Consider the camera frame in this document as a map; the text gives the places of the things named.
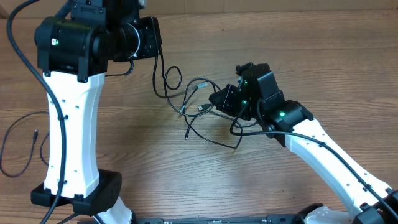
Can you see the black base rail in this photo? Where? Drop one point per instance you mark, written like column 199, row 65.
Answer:
column 268, row 219

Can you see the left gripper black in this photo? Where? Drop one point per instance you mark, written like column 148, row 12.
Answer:
column 150, row 28

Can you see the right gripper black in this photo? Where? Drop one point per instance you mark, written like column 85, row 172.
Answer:
column 227, row 94

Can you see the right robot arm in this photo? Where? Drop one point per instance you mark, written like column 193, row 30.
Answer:
column 365, row 198

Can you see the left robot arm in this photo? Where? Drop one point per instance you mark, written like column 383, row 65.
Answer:
column 73, row 53

